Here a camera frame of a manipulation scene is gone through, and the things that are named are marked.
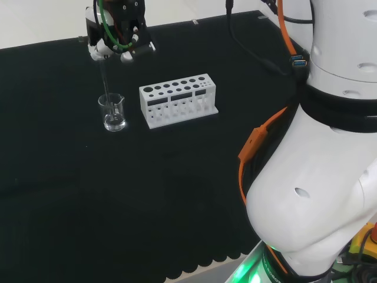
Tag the grey base plate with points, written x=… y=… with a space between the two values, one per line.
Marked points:
x=215 y=272

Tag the small clear glass beaker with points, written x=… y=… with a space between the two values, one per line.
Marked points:
x=116 y=126

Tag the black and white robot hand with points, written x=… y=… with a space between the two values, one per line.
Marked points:
x=129 y=17

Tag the black bench cloth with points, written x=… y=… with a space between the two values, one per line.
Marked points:
x=73 y=191

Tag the white test tube rack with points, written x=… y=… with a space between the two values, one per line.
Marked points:
x=142 y=100

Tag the yellow stop button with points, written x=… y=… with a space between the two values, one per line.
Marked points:
x=360 y=240

